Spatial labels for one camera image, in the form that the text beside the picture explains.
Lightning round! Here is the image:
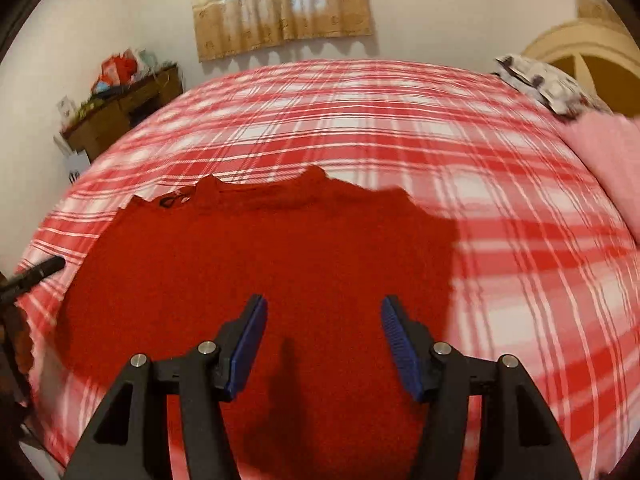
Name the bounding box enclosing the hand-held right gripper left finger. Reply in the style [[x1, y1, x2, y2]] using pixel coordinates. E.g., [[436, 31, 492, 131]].
[[62, 294, 268, 480]]

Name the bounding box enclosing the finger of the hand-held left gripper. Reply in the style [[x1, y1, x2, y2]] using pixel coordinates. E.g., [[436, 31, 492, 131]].
[[0, 256, 67, 306]]

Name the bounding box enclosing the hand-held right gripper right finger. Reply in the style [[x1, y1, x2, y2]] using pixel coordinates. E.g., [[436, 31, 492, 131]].
[[381, 296, 583, 480]]

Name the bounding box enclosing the red embroidered knit sweater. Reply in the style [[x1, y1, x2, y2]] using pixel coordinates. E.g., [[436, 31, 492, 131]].
[[55, 165, 461, 480]]

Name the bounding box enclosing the white paper bag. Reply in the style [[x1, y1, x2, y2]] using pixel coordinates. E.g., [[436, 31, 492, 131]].
[[54, 135, 92, 186]]

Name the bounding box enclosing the white upright card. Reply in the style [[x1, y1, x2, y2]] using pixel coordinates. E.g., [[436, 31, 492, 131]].
[[56, 96, 79, 131]]

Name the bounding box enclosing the dark wooden desk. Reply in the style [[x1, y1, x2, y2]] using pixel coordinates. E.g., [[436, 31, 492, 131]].
[[60, 62, 185, 161]]

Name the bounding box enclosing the red gift box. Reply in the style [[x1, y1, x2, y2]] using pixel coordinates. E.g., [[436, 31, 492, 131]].
[[100, 55, 139, 87]]

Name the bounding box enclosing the colourful clutter pile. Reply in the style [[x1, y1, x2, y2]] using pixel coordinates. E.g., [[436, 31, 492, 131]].
[[75, 47, 171, 111]]

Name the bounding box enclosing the bed with red plaid sheet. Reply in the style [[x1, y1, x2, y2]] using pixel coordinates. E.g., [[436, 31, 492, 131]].
[[15, 59, 640, 480]]

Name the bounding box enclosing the pink floral pillow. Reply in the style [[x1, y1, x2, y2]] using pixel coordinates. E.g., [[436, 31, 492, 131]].
[[557, 110, 640, 246]]

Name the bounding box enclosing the grey patterned pillow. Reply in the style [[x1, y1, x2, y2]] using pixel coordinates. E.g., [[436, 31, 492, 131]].
[[495, 54, 613, 121]]

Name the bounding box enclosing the beige patterned window curtain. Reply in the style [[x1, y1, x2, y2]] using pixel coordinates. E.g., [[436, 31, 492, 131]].
[[191, 0, 375, 63]]

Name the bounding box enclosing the cream wooden headboard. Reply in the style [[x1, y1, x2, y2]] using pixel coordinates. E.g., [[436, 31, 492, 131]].
[[520, 20, 640, 116]]

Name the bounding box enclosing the long beige floral curtain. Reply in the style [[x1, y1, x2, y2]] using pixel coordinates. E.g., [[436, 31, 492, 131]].
[[575, 0, 632, 36]]

